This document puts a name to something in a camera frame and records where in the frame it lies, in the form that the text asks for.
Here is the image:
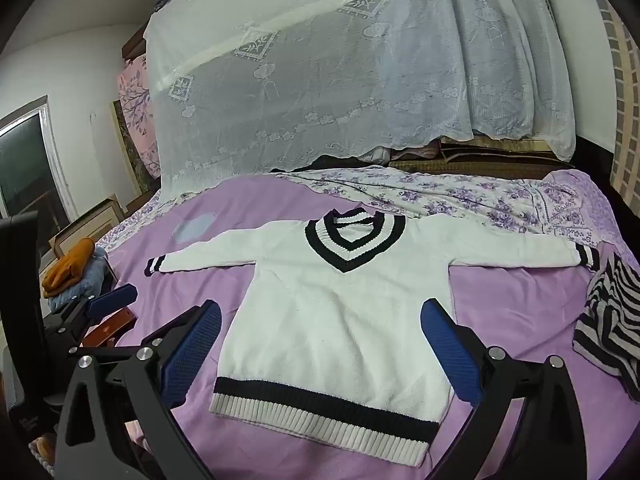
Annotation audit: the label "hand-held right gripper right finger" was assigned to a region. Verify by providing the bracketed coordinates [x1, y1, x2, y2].
[420, 298, 588, 480]

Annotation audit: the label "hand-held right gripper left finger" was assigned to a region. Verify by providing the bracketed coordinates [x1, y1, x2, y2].
[55, 300, 223, 480]

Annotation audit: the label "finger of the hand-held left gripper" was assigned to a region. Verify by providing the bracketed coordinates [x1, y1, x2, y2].
[45, 283, 139, 356]

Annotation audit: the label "white sweater with black stripes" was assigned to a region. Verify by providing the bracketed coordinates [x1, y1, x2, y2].
[144, 208, 601, 468]

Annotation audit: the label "brown wooden box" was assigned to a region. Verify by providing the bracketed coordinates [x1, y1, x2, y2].
[80, 308, 136, 351]

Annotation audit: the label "light blue folded garment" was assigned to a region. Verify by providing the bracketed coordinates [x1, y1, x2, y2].
[47, 247, 118, 313]

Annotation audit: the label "orange folded garment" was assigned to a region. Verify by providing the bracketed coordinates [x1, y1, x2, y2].
[41, 237, 96, 298]

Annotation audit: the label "beige wooden cabinet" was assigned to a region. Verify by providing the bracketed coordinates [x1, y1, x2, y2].
[47, 195, 131, 261]

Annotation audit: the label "window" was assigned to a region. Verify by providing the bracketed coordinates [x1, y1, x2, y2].
[0, 97, 76, 233]

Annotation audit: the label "purple floral bed sheet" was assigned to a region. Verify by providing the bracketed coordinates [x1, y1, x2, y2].
[100, 164, 621, 251]

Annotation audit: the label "black white striped garment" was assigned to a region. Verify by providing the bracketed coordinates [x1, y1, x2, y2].
[572, 252, 640, 413]

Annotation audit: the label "pink floral cloth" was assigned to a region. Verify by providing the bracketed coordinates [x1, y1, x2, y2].
[117, 55, 162, 181]

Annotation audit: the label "brown striped folded blankets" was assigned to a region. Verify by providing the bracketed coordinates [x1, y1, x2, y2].
[370, 132, 576, 181]

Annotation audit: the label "pale pink folded blanket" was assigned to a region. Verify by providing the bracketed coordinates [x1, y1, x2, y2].
[372, 144, 441, 163]

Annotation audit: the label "dark brown wooden board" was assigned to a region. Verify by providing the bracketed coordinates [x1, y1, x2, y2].
[122, 25, 151, 61]

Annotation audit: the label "white lace cover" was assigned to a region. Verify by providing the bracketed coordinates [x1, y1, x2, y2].
[143, 0, 576, 206]

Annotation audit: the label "green wall hanging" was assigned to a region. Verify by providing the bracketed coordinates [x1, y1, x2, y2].
[111, 100, 143, 201]

